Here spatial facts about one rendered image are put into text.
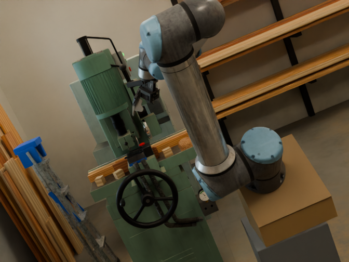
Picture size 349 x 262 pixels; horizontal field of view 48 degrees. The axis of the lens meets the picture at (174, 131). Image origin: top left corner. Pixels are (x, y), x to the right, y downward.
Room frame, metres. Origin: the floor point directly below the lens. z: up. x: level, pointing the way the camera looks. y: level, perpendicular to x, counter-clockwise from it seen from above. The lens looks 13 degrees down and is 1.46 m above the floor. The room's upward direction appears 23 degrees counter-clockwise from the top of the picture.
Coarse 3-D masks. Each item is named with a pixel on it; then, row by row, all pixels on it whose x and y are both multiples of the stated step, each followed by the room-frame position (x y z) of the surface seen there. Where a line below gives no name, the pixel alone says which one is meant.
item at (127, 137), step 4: (128, 132) 2.04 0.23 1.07; (120, 136) 2.02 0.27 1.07; (124, 136) 1.99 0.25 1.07; (128, 136) 1.99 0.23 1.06; (120, 140) 1.99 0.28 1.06; (124, 140) 1.99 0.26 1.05; (128, 140) 1.99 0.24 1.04; (132, 140) 1.99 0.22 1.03; (120, 144) 1.99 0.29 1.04; (128, 144) 1.99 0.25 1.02; (132, 144) 1.99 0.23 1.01; (124, 148) 1.99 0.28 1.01; (128, 148) 1.99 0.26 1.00
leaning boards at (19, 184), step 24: (0, 120) 3.60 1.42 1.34; (0, 144) 3.36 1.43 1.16; (0, 168) 3.11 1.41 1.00; (24, 168) 3.28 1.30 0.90; (0, 192) 2.98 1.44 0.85; (24, 192) 3.00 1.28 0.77; (48, 192) 3.29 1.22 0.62; (24, 216) 3.04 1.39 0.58; (48, 216) 3.13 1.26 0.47; (48, 240) 3.00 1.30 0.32; (72, 240) 3.23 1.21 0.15
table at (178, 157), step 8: (160, 152) 2.03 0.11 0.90; (176, 152) 1.91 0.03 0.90; (184, 152) 1.89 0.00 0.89; (192, 152) 1.89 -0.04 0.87; (160, 160) 1.89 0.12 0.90; (168, 160) 1.89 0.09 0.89; (176, 160) 1.89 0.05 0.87; (184, 160) 1.89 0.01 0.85; (160, 168) 1.86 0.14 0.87; (168, 168) 1.88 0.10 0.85; (112, 176) 1.97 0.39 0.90; (96, 184) 1.95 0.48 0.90; (112, 184) 1.87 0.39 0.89; (128, 184) 1.87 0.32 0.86; (96, 192) 1.86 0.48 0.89; (104, 192) 1.86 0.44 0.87; (112, 192) 1.87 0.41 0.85; (96, 200) 1.86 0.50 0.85
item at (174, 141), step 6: (186, 132) 2.07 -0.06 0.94; (174, 138) 2.04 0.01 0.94; (180, 138) 2.05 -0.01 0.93; (162, 144) 2.04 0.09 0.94; (168, 144) 2.04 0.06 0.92; (174, 144) 2.04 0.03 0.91; (108, 168) 2.02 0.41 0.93; (90, 174) 2.03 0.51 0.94; (96, 174) 2.02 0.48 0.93; (102, 174) 2.02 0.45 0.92; (108, 174) 2.02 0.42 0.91; (90, 180) 2.01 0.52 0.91
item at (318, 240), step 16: (320, 224) 1.38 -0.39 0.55; (256, 240) 1.45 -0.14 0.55; (288, 240) 1.37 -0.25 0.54; (304, 240) 1.37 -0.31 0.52; (320, 240) 1.37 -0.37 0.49; (256, 256) 1.60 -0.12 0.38; (272, 256) 1.37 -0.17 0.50; (288, 256) 1.37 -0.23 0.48; (304, 256) 1.37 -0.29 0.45; (320, 256) 1.37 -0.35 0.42; (336, 256) 1.37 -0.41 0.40
